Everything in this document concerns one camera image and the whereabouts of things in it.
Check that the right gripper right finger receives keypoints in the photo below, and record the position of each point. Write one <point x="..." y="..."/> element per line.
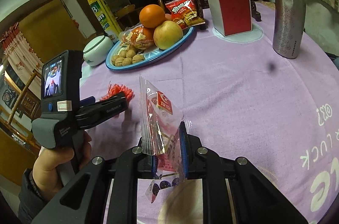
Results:
<point x="234" y="191"/>

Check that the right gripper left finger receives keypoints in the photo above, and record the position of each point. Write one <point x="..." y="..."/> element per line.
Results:
<point x="104" y="191"/>

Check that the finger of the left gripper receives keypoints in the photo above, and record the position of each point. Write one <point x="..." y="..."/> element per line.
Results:
<point x="87" y="101"/>

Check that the clear red snack wrapper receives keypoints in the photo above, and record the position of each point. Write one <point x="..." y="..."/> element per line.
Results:
<point x="163" y="133"/>

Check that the dark sleeve forearm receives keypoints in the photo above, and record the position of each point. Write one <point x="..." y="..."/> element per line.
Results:
<point x="31" y="200"/>

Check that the person's left hand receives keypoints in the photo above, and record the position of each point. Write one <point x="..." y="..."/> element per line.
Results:
<point x="44" y="173"/>

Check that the wooden armchair left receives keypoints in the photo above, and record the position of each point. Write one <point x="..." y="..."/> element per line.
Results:
<point x="19" y="107"/>

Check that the white ceramic lidded jar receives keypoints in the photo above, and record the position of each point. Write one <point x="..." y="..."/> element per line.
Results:
<point x="95" y="52"/>

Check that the pile of walnuts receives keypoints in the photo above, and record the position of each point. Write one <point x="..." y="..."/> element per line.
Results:
<point x="127" y="57"/>

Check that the white red patterned curtain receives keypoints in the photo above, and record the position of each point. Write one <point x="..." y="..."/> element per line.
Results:
<point x="19" y="53"/>

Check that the wrapped orange pastry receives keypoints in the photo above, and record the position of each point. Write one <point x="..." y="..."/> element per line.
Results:
<point x="140" y="38"/>

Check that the blue oval fruit tray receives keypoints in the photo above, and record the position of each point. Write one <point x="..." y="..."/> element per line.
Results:
<point x="151" y="55"/>

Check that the yellow red apple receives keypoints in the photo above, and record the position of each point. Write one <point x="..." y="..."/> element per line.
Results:
<point x="167" y="34"/>

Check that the purple printed tablecloth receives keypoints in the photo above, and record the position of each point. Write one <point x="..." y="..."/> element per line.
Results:
<point x="243" y="99"/>

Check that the yellow green tall can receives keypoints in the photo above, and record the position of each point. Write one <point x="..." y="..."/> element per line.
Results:
<point x="106" y="18"/>

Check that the orange fruit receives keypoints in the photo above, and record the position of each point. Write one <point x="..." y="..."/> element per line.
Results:
<point x="152" y="16"/>

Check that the red snack packet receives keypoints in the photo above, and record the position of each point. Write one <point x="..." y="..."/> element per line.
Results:
<point x="184" y="13"/>

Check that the white red tissue box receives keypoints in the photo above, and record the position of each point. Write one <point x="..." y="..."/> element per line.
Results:
<point x="231" y="17"/>

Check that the steel thermos bottle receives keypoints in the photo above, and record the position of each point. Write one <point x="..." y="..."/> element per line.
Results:
<point x="289" y="26"/>

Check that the camera unit with screen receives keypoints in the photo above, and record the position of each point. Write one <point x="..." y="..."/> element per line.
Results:
<point x="60" y="83"/>

